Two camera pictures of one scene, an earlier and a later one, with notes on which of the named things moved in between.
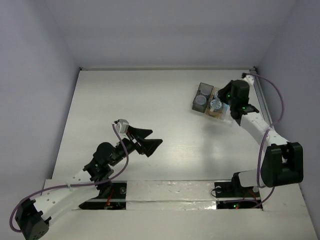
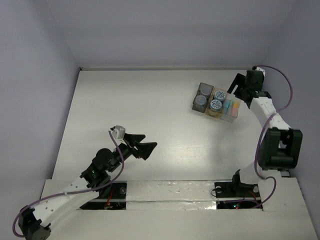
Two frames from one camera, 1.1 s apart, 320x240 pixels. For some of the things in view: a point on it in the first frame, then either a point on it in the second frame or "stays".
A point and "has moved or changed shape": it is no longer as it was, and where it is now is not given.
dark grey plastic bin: [202, 97] stays
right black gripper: [222, 92] → [239, 80]
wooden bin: [215, 107] stays
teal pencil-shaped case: [225, 106] has moved or changed shape
